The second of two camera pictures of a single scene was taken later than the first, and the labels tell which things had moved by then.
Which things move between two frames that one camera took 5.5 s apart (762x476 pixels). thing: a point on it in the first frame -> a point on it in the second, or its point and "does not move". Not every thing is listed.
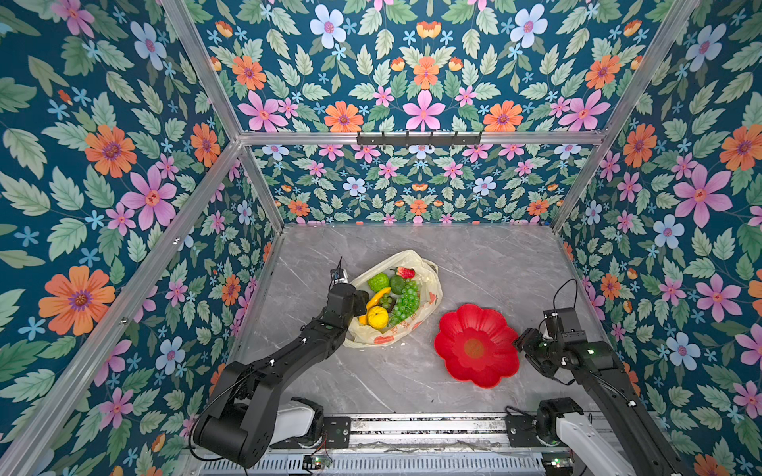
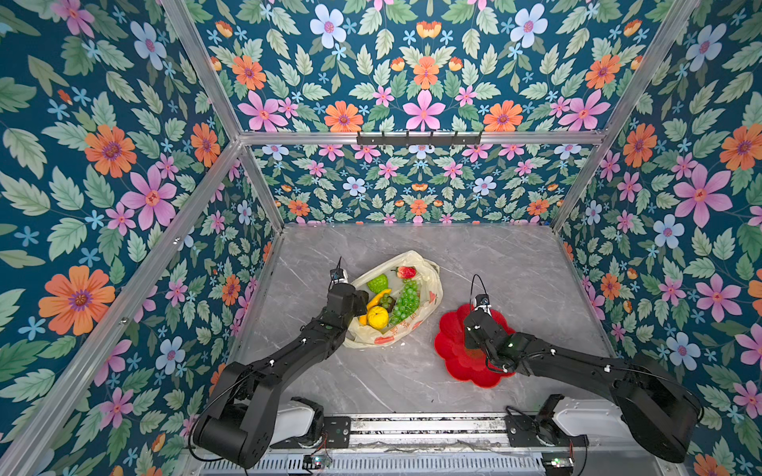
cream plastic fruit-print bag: (431, 298) does not move
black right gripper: (525, 340) -> (468, 336)
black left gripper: (357, 299) does not move
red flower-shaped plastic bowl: (478, 345) does not move
